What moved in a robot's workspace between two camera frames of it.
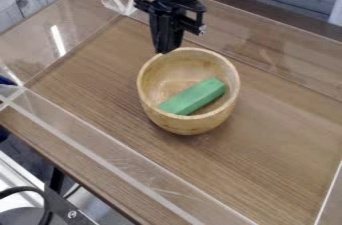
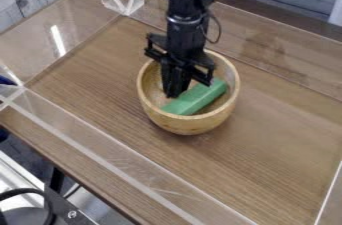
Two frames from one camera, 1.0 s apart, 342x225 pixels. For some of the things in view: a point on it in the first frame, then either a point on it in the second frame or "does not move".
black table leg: [57, 180] does not move
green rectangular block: [193, 98] does not move
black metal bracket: [62, 211] does not move
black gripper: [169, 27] to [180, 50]
